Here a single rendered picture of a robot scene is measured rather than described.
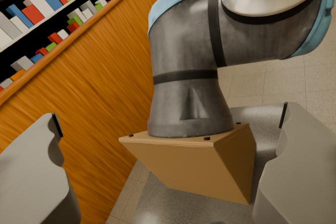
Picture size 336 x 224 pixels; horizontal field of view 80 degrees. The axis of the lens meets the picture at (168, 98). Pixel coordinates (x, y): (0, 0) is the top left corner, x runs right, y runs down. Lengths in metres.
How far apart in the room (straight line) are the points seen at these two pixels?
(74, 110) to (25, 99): 0.31
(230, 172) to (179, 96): 0.13
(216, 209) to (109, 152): 1.43
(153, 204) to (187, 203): 0.08
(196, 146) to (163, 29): 0.18
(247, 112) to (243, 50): 0.23
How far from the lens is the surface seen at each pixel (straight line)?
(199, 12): 0.33
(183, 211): 0.45
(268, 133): 0.48
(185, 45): 0.32
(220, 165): 0.30
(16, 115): 1.45
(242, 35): 0.31
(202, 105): 0.30
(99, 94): 1.71
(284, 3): 0.28
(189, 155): 0.30
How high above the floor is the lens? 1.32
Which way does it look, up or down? 34 degrees down
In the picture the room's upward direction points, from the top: 34 degrees counter-clockwise
